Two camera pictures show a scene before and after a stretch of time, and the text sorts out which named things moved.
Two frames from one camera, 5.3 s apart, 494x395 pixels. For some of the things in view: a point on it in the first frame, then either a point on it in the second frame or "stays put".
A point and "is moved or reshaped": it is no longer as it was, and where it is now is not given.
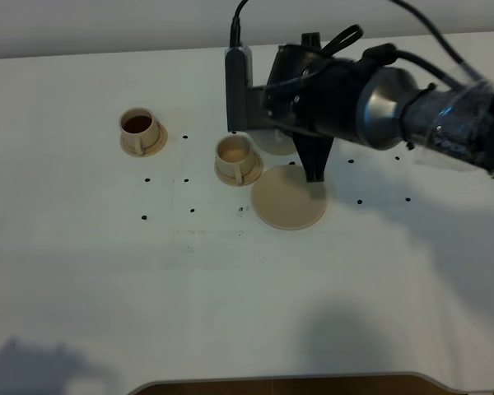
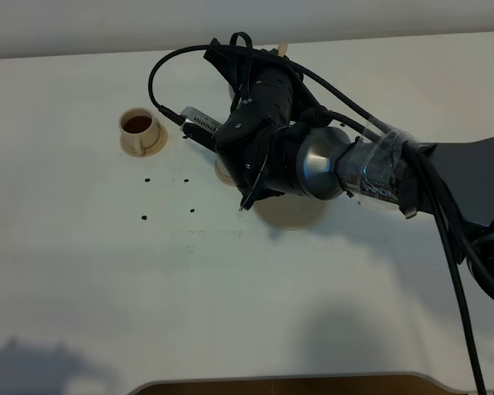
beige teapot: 275,141 is moved or reshaped
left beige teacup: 139,127 stays put
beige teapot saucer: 283,198 stays put
